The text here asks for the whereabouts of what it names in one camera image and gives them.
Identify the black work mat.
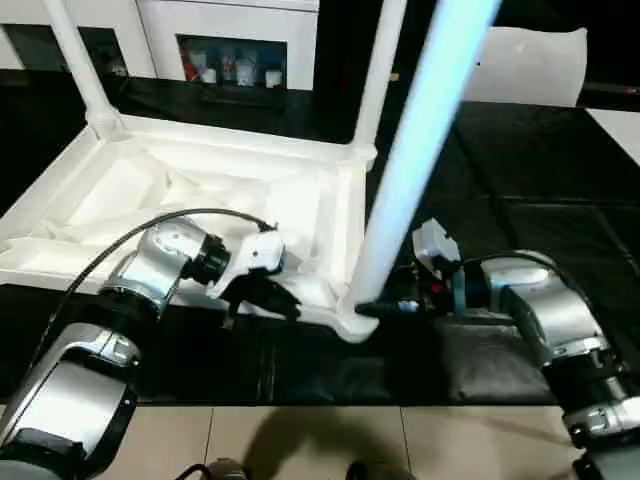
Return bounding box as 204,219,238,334
0,67,640,406

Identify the white cabinet with glass doors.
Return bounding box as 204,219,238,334
0,0,321,94

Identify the white flat board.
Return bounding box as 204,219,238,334
584,108,640,166

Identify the dark brown rounded object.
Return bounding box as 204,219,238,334
202,457,249,480
347,459,416,480

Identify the white plastic table top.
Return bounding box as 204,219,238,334
0,112,381,346

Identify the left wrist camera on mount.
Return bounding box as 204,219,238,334
208,222,287,301

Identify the black cabinet with gold label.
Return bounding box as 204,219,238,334
314,0,471,136

